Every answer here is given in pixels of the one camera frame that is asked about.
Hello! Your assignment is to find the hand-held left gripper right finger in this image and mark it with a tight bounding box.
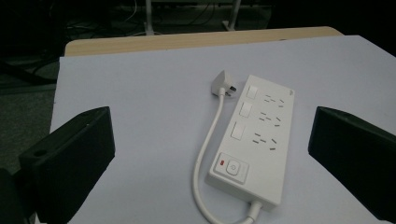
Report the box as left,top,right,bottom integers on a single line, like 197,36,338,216
307,105,396,224

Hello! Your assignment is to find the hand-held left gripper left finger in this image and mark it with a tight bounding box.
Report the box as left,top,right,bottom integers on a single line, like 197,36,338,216
18,105,116,224

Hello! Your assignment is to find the white power strip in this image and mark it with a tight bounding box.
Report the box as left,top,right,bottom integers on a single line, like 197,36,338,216
205,74,296,213

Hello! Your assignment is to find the white table cover sheet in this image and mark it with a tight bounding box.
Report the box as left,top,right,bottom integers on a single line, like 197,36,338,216
34,35,396,224

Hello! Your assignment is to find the white power plug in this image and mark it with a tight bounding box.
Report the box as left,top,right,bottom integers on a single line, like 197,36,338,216
210,69,238,98

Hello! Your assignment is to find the white metal stand leg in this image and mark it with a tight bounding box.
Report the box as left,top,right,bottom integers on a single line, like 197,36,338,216
136,0,162,36
221,0,243,32

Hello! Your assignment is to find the white power cable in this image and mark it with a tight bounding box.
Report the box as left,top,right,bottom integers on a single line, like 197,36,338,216
191,88,263,224

